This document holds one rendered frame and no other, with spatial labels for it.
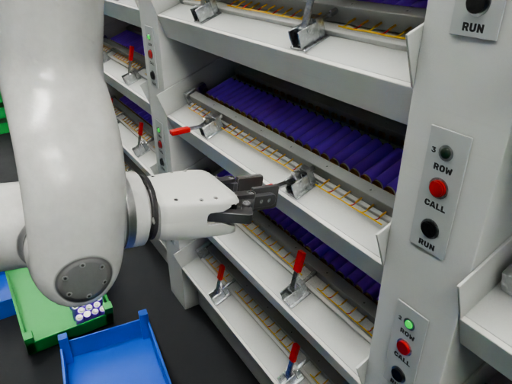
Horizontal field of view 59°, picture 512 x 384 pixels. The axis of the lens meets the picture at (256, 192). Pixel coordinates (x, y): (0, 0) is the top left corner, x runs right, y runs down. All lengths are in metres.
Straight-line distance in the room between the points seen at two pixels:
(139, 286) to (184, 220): 0.86
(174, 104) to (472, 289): 0.70
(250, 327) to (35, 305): 0.58
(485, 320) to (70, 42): 0.44
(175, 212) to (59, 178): 0.16
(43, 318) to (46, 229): 0.91
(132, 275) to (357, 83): 1.04
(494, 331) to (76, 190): 0.38
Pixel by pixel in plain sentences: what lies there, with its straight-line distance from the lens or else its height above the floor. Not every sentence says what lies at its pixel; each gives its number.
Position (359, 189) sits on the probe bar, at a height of 0.58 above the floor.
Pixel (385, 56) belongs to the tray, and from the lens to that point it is 0.50.
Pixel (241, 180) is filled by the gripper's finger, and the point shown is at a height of 0.58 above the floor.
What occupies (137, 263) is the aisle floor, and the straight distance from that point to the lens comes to 1.44.
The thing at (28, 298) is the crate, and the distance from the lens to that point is 1.32.
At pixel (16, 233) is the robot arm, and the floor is 0.62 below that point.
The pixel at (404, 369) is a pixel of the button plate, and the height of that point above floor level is 0.43.
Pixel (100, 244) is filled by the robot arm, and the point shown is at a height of 0.63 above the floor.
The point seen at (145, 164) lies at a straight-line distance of 1.23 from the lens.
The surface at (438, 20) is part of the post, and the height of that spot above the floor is 0.79.
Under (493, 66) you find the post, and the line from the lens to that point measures 0.39.
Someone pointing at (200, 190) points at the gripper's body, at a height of 0.60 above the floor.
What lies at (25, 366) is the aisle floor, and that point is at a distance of 1.23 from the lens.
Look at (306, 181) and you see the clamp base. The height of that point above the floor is 0.56.
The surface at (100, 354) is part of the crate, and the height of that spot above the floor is 0.00.
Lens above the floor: 0.84
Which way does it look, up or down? 28 degrees down
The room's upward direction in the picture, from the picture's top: straight up
